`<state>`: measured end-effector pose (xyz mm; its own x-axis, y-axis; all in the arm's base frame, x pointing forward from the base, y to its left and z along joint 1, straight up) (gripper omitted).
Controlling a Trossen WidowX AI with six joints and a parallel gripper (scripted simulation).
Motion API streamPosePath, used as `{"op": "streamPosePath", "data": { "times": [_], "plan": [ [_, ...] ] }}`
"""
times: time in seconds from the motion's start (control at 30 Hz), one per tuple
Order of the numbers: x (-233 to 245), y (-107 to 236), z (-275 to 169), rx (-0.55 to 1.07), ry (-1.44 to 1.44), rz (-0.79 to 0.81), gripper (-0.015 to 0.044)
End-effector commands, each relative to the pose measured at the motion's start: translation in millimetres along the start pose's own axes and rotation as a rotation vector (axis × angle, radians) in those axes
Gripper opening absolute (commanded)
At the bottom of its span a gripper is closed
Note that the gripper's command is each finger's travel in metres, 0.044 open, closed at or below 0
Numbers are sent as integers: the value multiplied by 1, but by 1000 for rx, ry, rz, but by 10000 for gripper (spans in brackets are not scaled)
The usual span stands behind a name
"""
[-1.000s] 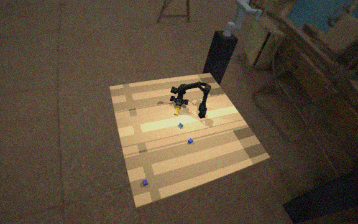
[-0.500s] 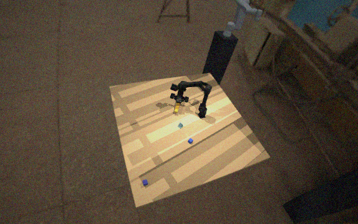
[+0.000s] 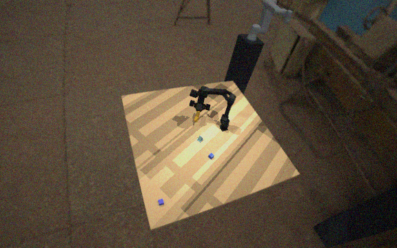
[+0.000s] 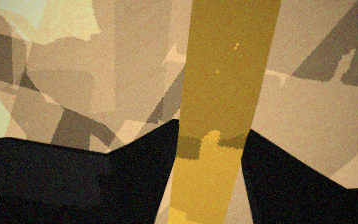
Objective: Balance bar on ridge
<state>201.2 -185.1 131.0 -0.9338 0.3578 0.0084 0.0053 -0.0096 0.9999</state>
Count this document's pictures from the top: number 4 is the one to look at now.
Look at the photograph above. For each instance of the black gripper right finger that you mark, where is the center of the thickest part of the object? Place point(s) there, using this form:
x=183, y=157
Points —
x=283, y=190

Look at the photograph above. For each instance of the yellow bar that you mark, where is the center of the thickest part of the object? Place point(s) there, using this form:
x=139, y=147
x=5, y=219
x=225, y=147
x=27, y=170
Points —
x=227, y=53

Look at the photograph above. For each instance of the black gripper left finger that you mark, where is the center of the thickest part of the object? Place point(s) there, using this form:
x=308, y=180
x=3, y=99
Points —
x=122, y=186

